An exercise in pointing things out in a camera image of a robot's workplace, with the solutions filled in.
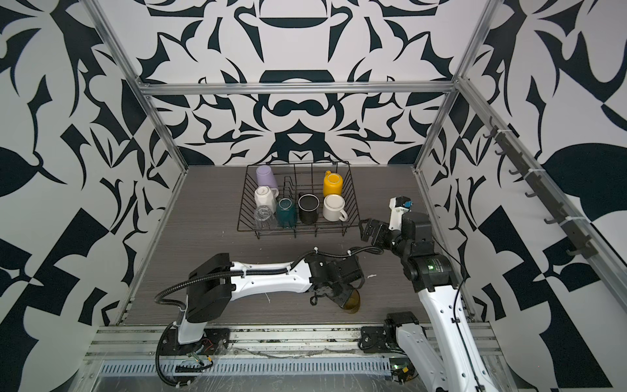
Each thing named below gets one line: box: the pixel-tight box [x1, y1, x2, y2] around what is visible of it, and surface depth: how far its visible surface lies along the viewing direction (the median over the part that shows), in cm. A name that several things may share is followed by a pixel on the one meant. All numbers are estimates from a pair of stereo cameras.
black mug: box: [297, 191, 321, 226], surface depth 96 cm
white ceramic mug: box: [254, 185, 280, 214], surface depth 96 cm
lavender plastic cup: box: [255, 164, 279, 189], surface depth 101 cm
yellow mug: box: [322, 169, 344, 199], surface depth 102 cm
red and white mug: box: [322, 194, 348, 223], surface depth 98 cm
